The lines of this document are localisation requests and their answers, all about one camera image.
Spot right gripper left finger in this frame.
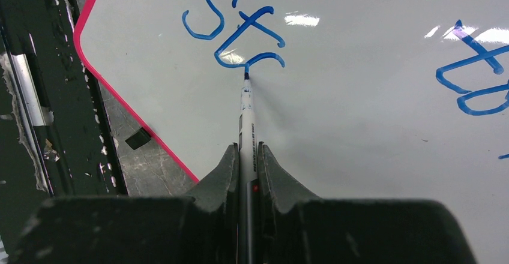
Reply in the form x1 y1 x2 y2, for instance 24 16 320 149
11 144 239 263

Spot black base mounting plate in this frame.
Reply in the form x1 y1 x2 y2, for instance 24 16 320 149
1 0 127 257

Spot blue whiteboard marker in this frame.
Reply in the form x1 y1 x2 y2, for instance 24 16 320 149
238 72 258 263

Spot pink framed whiteboard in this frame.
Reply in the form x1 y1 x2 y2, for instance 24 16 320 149
74 0 508 263

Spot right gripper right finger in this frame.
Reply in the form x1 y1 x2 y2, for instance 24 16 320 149
258 143 476 263

